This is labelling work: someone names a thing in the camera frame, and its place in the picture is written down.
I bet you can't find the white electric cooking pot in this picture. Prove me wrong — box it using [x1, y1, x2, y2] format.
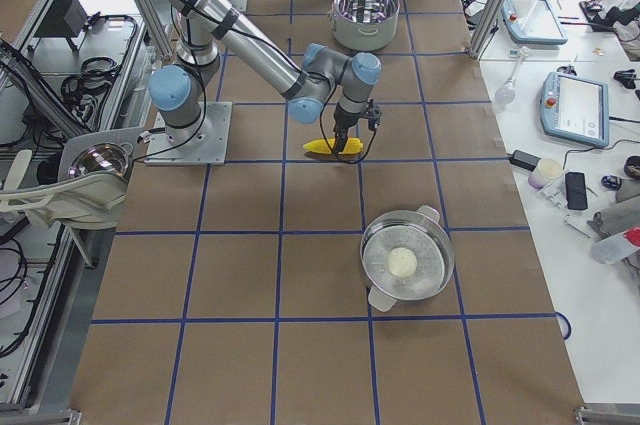
[329, 0, 400, 52]

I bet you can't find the black power adapter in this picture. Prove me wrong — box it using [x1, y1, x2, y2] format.
[508, 150, 541, 172]

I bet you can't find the metal bowl on chair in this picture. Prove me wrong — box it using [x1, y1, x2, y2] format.
[67, 143, 129, 178]

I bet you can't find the white steamed bun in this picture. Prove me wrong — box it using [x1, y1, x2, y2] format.
[387, 247, 418, 278]

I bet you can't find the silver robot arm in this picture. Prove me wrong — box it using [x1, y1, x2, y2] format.
[168, 0, 381, 155]

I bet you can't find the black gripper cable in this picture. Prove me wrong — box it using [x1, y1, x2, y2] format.
[319, 99, 384, 165]

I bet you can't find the black smartphone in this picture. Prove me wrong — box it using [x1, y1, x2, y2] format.
[565, 172, 588, 211]

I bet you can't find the far blue teach pendant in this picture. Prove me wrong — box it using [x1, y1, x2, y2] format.
[501, 0, 568, 45]

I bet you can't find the steel steamer pot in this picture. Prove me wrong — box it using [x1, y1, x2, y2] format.
[360, 205, 455, 312]

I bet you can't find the blue teach pendant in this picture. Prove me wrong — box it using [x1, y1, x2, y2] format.
[539, 72, 609, 148]
[501, 0, 568, 45]

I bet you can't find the white paper cup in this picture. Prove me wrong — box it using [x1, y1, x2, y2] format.
[528, 158, 564, 189]

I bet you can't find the near blue teach pendant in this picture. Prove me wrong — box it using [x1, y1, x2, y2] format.
[539, 72, 609, 148]

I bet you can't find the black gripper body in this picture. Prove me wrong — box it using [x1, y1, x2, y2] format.
[333, 103, 358, 137]

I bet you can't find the yellow corn cob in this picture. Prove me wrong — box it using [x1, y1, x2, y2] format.
[303, 137, 364, 155]

